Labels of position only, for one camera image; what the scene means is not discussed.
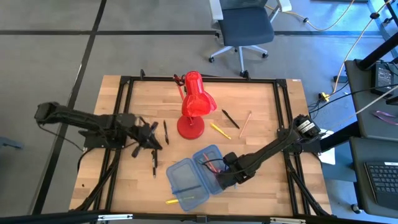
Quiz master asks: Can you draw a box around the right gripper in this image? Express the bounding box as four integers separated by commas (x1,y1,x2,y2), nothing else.
215,161,249,191

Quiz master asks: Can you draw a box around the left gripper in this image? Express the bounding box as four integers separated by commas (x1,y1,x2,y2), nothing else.
129,116,163,158

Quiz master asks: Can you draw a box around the red pen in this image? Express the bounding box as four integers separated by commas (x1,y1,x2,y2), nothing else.
202,152,219,173

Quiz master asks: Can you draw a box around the blue plastic supply box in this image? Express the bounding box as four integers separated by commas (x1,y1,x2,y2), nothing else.
165,144,233,212

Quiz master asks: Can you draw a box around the yellow highlighter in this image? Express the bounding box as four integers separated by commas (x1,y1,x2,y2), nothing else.
209,122,233,141
165,195,196,205

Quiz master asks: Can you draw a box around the tan pencil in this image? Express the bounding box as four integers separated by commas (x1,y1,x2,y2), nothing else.
238,110,253,139

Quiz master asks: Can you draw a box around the red desk lamp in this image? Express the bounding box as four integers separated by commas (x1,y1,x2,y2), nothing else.
173,70,218,140

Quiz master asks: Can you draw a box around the white paper sheet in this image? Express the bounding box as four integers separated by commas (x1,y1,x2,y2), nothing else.
318,128,336,166

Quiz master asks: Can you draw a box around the black stand beam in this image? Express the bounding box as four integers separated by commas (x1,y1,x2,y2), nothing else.
356,40,398,71
319,121,363,153

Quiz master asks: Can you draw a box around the black crossbeam with brackets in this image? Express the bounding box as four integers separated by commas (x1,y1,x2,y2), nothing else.
0,210,398,224

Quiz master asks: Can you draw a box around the grey desk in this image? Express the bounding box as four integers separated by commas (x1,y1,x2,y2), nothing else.
344,58,398,139
348,136,398,218

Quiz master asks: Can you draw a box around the office chair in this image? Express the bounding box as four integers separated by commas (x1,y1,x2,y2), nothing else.
208,0,293,78

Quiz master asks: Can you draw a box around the grey floor object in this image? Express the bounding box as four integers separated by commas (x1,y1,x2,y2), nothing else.
0,136,25,151

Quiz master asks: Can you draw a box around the black keyboard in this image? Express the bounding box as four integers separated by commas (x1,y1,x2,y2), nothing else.
364,161,398,212

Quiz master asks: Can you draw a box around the pink ribbon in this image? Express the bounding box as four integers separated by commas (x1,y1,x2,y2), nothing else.
372,110,398,126

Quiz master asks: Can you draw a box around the black power adapter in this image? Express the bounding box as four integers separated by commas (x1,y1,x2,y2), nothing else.
371,62,396,96

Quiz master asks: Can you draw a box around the black camera cable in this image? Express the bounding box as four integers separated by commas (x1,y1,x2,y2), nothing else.
198,157,225,175

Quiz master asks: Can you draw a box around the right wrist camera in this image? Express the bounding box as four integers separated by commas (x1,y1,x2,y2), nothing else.
223,151,239,166

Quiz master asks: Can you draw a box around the black table frame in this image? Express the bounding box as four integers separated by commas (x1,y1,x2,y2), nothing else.
70,68,332,218

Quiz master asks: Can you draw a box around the black power cable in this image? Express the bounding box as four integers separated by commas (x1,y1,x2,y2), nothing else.
307,83,398,114

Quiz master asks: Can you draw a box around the white cable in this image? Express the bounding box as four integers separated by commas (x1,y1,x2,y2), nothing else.
354,92,398,116

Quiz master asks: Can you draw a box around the yellow cable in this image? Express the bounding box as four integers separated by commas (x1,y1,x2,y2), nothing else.
264,0,356,32

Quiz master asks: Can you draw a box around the beige cable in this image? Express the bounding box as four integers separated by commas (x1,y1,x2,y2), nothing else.
331,0,393,96

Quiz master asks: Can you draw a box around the grey metal frame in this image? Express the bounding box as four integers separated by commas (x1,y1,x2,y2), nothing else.
368,0,398,41

